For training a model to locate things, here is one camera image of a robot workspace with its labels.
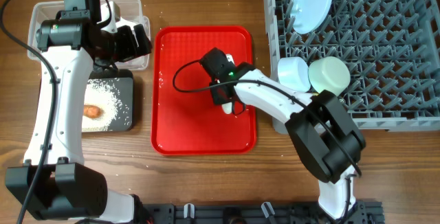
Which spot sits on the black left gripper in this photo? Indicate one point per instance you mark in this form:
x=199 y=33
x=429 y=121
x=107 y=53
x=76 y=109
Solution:
x=131 y=50

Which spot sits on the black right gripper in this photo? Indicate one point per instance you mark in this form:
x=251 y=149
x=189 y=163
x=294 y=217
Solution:
x=216 y=98

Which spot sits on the pile of white rice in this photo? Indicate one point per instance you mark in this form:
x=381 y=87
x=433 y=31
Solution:
x=106 y=114

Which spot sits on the small light blue bowl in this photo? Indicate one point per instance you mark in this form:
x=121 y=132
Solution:
x=293 y=72

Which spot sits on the orange carrot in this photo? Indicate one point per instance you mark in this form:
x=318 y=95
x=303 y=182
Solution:
x=92 y=111

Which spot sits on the green bowl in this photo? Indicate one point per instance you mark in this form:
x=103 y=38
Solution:
x=329 y=73

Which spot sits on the large light blue plate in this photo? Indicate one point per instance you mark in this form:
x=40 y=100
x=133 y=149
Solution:
x=309 y=14

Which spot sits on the white plastic spoon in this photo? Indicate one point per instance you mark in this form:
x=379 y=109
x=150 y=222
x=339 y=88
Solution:
x=227 y=108

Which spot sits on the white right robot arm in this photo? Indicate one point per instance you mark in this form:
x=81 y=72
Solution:
x=325 y=137

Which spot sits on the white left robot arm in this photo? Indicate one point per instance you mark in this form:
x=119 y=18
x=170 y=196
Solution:
x=53 y=183

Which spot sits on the clear plastic waste bin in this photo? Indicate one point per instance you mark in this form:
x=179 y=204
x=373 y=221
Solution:
x=128 y=12

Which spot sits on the black waste tray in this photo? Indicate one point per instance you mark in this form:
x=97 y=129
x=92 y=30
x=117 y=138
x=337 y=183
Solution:
x=120 y=93

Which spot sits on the grey dishwasher rack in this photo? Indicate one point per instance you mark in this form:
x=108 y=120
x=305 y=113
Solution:
x=391 y=48

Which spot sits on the red plastic tray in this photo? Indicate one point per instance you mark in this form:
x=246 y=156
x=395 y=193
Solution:
x=187 y=122

